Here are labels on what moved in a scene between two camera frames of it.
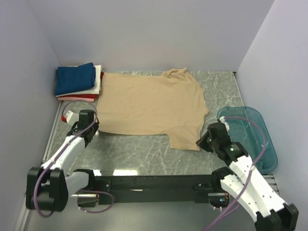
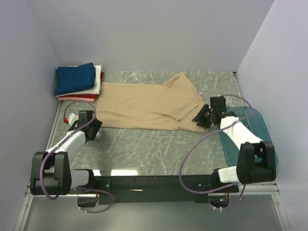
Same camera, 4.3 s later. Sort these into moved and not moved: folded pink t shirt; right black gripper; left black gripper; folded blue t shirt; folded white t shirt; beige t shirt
Moved: beige t shirt; right black gripper
Not moved: folded white t shirt; folded pink t shirt; folded blue t shirt; left black gripper
